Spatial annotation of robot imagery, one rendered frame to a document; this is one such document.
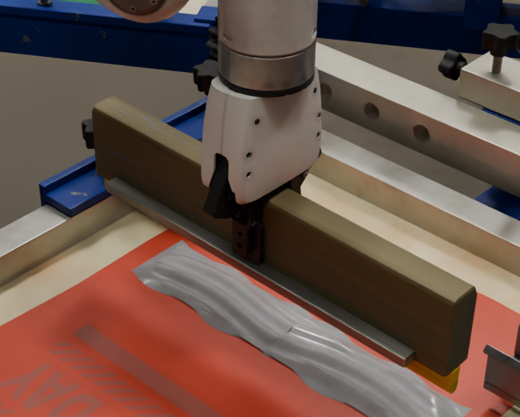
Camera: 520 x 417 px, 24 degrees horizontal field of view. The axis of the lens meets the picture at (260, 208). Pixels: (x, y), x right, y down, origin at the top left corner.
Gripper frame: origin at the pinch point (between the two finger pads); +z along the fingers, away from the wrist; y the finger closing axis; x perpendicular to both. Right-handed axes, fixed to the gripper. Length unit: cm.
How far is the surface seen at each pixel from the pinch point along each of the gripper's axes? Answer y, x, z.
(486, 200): -38.8, -1.3, 17.1
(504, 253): -25.3, 9.3, 11.6
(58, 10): -26, -60, 9
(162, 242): -5.2, -18.6, 14.0
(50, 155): -97, -164, 111
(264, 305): -4.2, -3.5, 13.0
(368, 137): -161, -108, 109
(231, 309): -1.9, -5.6, 13.3
